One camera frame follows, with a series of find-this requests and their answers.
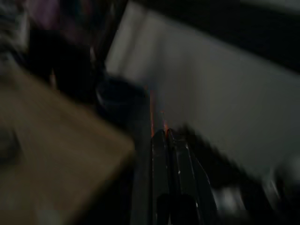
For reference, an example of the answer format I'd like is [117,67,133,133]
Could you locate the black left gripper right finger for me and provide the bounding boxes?
[166,127,218,225]

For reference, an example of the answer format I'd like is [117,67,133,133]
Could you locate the dark round container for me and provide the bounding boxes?
[95,78,150,122]

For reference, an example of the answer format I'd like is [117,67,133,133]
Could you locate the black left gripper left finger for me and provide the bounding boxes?
[150,129,171,225]

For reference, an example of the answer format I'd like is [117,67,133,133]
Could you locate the light wooden table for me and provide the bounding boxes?
[0,67,136,225]

